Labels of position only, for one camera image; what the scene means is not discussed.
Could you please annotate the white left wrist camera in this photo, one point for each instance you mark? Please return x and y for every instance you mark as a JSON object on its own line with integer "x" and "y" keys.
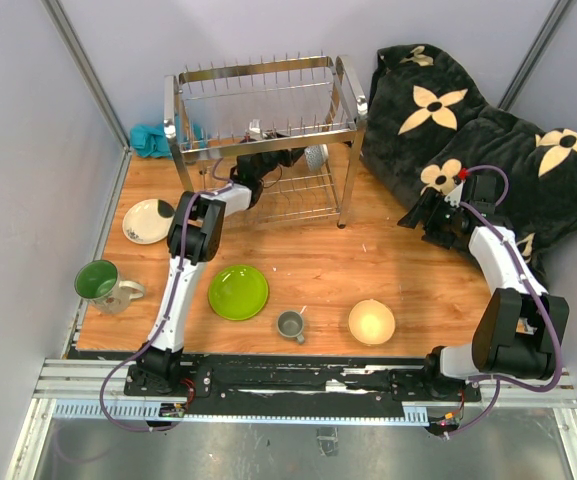
{"x": 255, "y": 132}

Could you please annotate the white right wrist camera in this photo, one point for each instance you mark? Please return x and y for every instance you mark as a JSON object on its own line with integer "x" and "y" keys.
{"x": 453, "y": 198}

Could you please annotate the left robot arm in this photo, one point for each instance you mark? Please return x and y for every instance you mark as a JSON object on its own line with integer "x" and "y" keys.
{"x": 193, "y": 240}

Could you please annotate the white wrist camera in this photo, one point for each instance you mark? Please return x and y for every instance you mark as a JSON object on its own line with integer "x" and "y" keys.
{"x": 255, "y": 132}
{"x": 453, "y": 198}

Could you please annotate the blue patterned bowl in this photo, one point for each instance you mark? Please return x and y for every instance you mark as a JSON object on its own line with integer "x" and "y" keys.
{"x": 316, "y": 156}

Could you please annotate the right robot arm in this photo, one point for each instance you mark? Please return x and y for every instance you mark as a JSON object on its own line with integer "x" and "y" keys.
{"x": 518, "y": 339}

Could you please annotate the green-lined floral mug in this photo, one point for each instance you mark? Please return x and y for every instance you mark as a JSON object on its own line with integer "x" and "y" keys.
{"x": 101, "y": 284}

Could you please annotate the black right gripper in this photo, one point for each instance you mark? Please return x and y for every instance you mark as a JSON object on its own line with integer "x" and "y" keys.
{"x": 431, "y": 200}

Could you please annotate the white plate with black flowers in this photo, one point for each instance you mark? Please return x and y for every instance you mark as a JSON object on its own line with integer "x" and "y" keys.
{"x": 148, "y": 221}

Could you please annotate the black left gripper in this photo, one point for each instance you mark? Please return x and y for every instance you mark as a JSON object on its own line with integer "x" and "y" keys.
{"x": 290, "y": 156}

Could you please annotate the cream bowl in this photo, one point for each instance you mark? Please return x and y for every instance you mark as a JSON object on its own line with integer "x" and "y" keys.
{"x": 371, "y": 322}

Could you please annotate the teal cloth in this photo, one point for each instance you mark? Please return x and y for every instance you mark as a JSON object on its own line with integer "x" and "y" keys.
{"x": 151, "y": 141}

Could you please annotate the lime green plate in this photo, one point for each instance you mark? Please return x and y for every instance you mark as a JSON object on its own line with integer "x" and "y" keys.
{"x": 238, "y": 292}

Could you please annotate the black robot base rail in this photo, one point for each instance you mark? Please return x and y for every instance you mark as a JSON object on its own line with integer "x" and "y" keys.
{"x": 293, "y": 386}

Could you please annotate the black flower blanket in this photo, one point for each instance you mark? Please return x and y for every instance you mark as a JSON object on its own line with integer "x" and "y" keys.
{"x": 427, "y": 121}

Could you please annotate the steel wire dish rack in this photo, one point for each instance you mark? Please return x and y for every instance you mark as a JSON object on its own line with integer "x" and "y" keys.
{"x": 301, "y": 101}

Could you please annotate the small grey cup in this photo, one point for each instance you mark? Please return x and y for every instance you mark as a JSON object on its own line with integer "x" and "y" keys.
{"x": 290, "y": 325}

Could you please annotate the aluminium corner post right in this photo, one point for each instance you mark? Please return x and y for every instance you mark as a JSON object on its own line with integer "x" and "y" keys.
{"x": 547, "y": 31}

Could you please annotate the aluminium corner post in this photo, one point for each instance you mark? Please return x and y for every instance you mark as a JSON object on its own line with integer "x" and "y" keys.
{"x": 73, "y": 44}
{"x": 547, "y": 31}

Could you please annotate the aluminium corner post left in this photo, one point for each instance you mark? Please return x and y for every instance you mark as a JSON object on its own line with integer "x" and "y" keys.
{"x": 73, "y": 44}

